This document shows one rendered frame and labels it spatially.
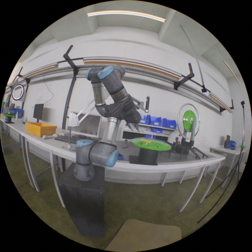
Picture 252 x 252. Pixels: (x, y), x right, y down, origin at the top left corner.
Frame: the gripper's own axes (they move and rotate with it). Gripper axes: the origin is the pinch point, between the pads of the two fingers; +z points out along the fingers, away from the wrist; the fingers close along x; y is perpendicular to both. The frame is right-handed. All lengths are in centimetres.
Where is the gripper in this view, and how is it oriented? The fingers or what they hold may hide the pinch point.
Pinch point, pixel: (136, 132)
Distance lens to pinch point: 45.3
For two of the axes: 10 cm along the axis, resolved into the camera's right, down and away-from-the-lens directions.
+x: -7.6, -1.2, 6.4
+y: 4.8, -7.6, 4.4
